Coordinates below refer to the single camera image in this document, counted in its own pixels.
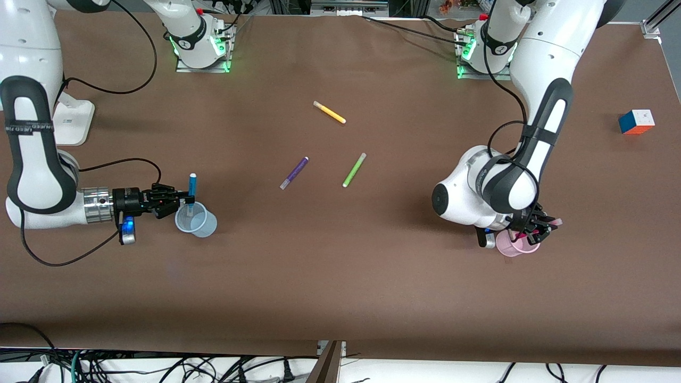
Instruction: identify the pink marker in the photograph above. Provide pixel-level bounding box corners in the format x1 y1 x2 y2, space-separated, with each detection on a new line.
512 217 564 244

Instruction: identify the translucent pink plastic cup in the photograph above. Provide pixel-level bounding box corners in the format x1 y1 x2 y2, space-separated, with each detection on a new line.
495 229 542 257

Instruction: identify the translucent blue plastic cup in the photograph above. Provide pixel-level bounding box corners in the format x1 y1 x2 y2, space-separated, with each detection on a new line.
175 201 218 238

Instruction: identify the white desk lamp stand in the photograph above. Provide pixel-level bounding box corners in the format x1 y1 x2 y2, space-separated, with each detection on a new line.
51 91 95 147

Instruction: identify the purple marker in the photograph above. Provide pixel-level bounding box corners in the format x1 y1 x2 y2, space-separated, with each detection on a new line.
280 156 310 190

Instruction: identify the colourful puzzle cube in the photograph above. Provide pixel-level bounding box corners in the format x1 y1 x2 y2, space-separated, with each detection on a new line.
618 109 656 136

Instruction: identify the green marker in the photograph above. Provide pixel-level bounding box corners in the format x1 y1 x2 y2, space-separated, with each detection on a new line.
342 153 367 188

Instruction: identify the yellow marker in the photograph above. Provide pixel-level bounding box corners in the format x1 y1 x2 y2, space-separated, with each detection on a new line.
313 101 347 124

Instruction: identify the brown table mat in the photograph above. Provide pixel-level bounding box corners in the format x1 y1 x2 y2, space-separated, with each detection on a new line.
0 11 681 368

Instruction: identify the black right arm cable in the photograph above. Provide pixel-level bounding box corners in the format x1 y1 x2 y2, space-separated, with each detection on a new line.
19 0 163 267

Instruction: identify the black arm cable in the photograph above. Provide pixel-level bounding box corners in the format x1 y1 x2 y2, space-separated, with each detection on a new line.
19 0 163 267
486 0 541 179

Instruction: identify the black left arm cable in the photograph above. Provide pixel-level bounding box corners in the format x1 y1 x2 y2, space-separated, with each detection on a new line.
486 0 541 179

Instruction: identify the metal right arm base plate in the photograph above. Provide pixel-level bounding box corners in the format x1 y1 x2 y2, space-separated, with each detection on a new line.
175 22 233 74

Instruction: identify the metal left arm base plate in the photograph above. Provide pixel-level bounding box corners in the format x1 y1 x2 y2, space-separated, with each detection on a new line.
456 27 513 81

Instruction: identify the black looped floor cable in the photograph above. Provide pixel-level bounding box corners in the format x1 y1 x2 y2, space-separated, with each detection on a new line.
0 322 56 373

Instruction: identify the black cable across mat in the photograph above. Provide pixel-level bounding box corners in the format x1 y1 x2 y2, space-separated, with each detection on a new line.
362 15 470 44

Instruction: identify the metal table leg bracket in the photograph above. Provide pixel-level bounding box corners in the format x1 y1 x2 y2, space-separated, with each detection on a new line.
305 340 347 383

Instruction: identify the aluminium frame corner post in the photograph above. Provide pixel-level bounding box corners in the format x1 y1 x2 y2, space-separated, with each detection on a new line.
641 0 681 38

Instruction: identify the silver frame crossbar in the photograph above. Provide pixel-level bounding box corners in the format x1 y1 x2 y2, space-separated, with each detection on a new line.
310 0 390 15

